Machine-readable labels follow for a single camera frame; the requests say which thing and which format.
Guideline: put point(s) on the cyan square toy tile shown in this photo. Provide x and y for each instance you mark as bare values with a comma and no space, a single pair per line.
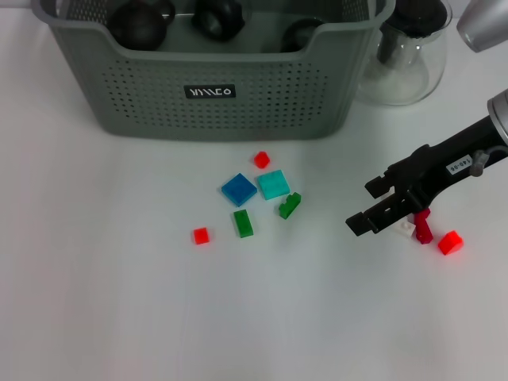
273,184

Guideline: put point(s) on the green stepped toy brick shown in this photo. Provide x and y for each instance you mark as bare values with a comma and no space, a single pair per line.
289,206

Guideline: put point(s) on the small red studded cube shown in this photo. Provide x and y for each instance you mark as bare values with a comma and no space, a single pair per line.
262,159

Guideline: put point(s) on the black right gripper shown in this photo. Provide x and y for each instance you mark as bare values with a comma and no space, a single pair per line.
444,170

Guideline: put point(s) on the dark brown clay teapot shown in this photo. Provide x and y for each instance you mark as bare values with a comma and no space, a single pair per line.
137,28

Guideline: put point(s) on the dark red toy brick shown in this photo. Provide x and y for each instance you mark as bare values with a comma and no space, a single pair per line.
424,234

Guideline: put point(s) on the black carafe lid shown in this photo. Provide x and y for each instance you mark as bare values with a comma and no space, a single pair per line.
420,16

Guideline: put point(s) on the clear glass carafe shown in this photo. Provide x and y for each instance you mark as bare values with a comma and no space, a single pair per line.
397,79

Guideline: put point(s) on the green rectangular toy brick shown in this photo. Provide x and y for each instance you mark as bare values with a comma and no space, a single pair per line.
243,223

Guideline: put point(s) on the blue square toy tile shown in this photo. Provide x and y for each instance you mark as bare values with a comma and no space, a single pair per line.
239,189

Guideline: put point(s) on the small red flat square block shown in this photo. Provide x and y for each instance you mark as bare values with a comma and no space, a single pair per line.
201,236

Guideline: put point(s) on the grey perforated plastic storage basket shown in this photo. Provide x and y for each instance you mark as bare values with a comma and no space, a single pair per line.
258,111

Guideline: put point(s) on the orange-red sloped toy block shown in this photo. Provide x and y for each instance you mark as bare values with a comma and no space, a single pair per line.
450,243

